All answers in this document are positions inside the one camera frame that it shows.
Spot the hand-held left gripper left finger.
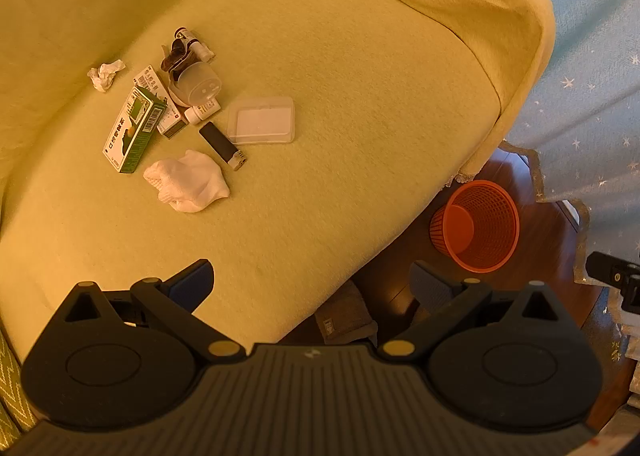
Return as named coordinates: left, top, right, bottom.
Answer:
left=62, top=259, right=247, bottom=364

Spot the translucent plastic cup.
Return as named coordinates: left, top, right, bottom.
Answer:
left=170, top=61, right=222, bottom=107

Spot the small white vial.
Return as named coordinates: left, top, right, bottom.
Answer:
left=174, top=27, right=216, bottom=62

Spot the crumpled white tissue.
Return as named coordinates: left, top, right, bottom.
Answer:
left=86, top=59, right=127, bottom=93

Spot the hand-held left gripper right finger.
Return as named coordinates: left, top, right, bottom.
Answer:
left=377, top=260, right=571, bottom=364

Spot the white cloth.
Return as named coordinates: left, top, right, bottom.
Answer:
left=143, top=149, right=231, bottom=214

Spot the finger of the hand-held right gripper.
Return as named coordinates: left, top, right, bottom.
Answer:
left=586, top=251, right=640, bottom=293

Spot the white box with grey label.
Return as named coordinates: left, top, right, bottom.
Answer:
left=135, top=65, right=187, bottom=139

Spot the blue star curtain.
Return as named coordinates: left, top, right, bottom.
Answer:
left=475, top=0, right=640, bottom=367

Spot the small white bottle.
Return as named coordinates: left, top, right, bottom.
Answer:
left=184, top=97, right=222, bottom=126

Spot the black lighter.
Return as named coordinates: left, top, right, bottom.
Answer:
left=199, top=122, right=247, bottom=172

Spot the green patterned cushion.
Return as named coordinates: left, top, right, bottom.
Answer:
left=0, top=331, right=38, bottom=442

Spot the orange plastic basket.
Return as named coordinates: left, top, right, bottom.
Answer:
left=429, top=180, right=521, bottom=273

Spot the green medicine box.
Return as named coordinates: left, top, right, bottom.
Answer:
left=102, top=86, right=167, bottom=173

